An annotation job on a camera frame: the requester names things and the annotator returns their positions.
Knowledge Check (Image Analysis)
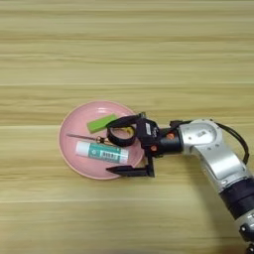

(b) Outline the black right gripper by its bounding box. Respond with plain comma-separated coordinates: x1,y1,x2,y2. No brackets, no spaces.
105,111,185,179

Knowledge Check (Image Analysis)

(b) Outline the black tape roll yellow core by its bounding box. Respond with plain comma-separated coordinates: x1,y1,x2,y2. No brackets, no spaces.
105,123,138,148

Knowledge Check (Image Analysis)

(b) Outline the white green glue stick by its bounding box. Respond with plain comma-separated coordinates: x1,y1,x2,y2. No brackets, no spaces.
75,140,130,165

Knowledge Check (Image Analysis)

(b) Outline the pink round plate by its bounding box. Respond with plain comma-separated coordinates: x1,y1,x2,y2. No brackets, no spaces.
59,100,147,181

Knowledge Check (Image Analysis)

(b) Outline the small black box white label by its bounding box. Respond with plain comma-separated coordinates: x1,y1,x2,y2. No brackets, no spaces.
135,117,161,147

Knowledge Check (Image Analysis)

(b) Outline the green eraser block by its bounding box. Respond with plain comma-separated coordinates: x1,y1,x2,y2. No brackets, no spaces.
86,113,119,134

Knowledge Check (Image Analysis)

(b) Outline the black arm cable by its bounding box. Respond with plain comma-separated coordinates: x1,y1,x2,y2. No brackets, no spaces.
214,121,250,166

